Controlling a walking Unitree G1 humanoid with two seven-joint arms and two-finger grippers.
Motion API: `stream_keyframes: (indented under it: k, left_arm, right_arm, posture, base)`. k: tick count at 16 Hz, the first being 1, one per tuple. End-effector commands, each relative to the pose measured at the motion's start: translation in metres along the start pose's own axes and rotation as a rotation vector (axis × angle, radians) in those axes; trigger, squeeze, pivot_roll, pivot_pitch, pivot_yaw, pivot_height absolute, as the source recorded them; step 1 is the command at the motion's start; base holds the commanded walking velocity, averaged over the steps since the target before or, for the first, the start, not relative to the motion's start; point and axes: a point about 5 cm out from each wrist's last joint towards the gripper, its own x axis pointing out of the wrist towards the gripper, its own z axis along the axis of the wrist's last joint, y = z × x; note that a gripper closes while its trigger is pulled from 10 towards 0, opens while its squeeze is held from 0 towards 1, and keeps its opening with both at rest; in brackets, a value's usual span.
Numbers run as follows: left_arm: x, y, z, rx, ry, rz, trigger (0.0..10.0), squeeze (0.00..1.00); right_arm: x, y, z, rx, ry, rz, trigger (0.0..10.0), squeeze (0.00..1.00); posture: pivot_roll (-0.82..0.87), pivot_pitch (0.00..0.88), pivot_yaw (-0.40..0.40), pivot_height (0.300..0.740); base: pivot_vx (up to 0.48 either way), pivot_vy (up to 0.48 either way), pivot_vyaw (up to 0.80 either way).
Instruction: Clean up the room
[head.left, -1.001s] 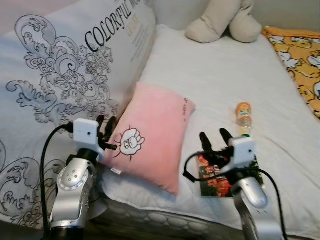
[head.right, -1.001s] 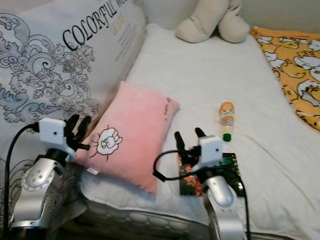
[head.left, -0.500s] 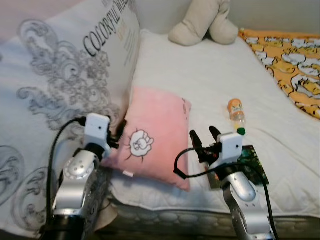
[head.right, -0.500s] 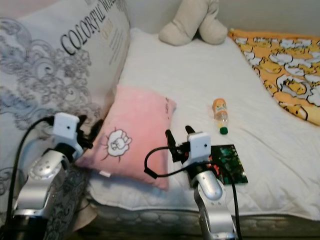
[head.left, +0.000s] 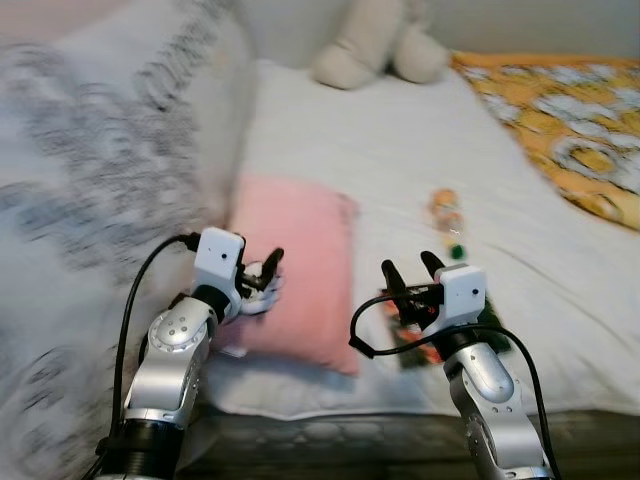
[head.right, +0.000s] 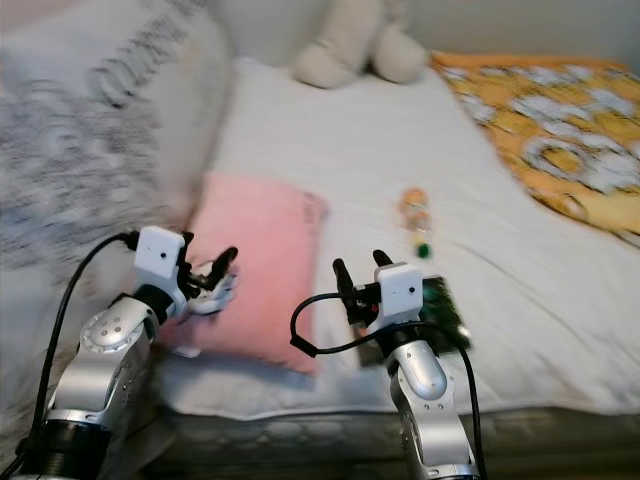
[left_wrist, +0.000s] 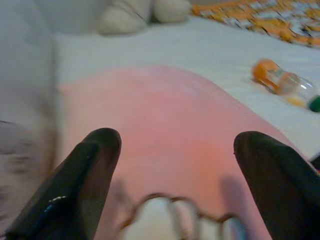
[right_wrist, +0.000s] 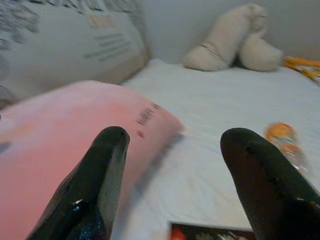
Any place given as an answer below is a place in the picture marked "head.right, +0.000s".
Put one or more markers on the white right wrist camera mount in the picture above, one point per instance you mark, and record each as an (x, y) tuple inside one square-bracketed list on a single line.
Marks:
[(400, 295)]

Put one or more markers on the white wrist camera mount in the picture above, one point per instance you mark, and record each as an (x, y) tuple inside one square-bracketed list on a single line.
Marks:
[(160, 258), (400, 295)]

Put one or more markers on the white quilted mattress pad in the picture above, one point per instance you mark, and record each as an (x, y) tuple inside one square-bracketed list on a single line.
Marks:
[(360, 140)]

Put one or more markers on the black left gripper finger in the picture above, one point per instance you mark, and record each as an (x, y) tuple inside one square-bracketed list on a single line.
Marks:
[(224, 264)]

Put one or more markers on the grey patterned white pillow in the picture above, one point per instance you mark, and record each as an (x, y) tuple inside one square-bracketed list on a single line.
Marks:
[(90, 150)]

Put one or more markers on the dark green red book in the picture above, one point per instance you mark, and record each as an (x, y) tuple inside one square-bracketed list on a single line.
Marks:
[(447, 310)]

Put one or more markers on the orange label green cap bottle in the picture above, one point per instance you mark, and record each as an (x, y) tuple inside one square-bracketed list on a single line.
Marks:
[(415, 215)]

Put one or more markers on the yellow cartoon egg blanket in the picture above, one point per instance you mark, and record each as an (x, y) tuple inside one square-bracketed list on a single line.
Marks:
[(550, 130)]

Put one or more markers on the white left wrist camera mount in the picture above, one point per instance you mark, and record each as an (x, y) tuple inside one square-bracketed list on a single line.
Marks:
[(160, 258)]

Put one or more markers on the pink pillow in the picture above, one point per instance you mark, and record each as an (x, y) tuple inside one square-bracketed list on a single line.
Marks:
[(260, 260)]

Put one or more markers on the beige plush toy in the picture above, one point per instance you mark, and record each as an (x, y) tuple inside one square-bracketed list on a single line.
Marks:
[(350, 45)]

